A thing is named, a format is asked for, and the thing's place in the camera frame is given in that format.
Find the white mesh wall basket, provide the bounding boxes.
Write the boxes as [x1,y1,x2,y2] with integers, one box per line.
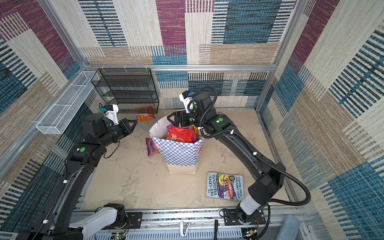
[36,71,96,135]

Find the orange snack bag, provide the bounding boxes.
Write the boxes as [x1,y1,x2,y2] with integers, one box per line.
[136,106,156,122]

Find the red candy bag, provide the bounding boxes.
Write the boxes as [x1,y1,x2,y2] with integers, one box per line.
[167,127,197,143]

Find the black wire shelf rack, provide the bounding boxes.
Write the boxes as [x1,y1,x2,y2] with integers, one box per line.
[91,68,160,114]

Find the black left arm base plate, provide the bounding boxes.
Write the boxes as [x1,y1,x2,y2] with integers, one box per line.
[103,212,143,230]

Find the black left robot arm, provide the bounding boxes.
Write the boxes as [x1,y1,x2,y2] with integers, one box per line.
[17,113,138,240]

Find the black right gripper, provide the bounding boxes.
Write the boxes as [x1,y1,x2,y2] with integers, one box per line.
[167,109,206,128]

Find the purple snack bag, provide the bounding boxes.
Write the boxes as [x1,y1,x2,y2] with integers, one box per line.
[167,124,193,133]

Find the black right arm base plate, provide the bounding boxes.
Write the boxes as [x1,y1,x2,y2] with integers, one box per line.
[219,208,267,226]

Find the purple Fox's candy bag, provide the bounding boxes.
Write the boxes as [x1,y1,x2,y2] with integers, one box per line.
[146,138,160,157]

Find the blue checkered paper bag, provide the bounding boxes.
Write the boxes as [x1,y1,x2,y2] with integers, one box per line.
[148,116,204,174]

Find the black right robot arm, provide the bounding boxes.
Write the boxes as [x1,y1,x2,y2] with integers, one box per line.
[167,91,285,224]

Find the black corrugated cable conduit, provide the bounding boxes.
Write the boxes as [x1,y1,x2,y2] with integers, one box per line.
[187,86,312,240]

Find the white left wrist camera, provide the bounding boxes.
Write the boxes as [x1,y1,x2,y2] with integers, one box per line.
[101,104,119,125]

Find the treehouse children's book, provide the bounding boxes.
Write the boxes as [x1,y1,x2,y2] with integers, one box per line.
[206,172,245,202]

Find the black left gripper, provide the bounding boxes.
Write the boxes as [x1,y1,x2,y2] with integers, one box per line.
[98,118,137,149]

